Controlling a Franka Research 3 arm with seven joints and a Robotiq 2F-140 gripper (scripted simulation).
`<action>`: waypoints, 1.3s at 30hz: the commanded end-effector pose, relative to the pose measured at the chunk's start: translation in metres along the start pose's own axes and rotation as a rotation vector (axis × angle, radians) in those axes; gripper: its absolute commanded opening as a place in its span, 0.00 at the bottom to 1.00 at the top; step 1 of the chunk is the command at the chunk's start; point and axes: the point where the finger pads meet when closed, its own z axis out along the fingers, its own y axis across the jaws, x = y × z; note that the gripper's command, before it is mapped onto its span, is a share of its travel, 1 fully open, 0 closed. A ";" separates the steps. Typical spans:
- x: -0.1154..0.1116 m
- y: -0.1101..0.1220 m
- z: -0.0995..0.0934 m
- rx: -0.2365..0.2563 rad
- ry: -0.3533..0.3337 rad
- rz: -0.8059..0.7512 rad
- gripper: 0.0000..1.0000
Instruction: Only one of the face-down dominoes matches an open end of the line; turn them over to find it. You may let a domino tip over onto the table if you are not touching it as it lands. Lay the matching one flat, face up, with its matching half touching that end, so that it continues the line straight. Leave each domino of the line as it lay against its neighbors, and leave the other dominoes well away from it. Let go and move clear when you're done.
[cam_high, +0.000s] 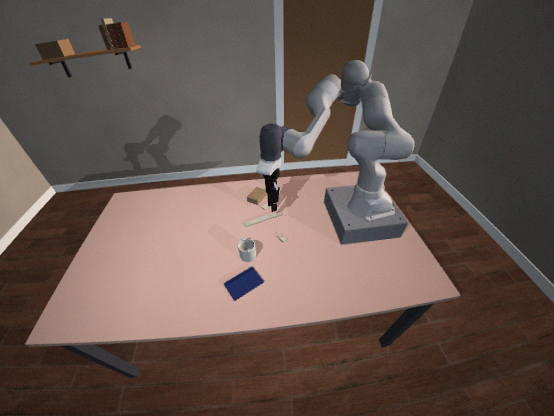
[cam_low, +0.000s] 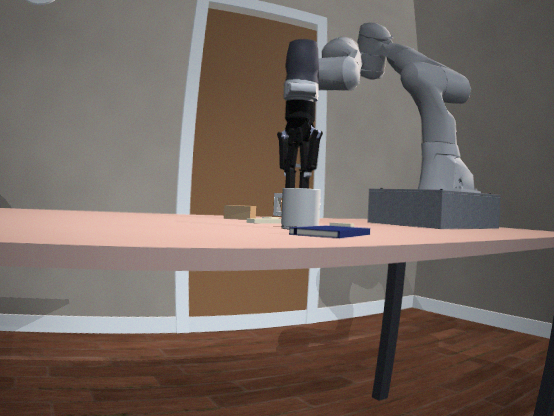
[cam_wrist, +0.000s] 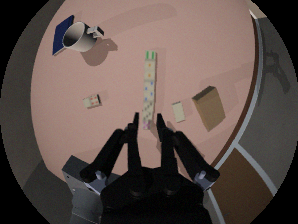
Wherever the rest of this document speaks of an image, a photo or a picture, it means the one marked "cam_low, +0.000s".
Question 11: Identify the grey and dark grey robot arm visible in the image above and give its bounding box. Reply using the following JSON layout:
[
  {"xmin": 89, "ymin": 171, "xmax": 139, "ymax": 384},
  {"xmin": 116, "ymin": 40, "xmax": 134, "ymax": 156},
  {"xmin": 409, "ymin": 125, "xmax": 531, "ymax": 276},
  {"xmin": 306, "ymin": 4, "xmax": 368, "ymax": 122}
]
[{"xmin": 283, "ymin": 22, "xmax": 481, "ymax": 193}]

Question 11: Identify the dark blue rectangular pad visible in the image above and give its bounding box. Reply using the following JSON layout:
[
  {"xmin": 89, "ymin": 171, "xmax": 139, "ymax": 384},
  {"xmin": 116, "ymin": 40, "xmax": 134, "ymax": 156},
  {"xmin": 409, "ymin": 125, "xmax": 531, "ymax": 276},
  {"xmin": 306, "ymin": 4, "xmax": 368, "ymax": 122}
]
[{"xmin": 289, "ymin": 225, "xmax": 370, "ymax": 239}]

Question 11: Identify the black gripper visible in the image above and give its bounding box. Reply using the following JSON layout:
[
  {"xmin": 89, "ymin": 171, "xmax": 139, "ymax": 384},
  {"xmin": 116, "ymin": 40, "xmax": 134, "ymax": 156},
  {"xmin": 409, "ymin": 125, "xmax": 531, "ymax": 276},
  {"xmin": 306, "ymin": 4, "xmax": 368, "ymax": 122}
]
[{"xmin": 277, "ymin": 99, "xmax": 323, "ymax": 189}]

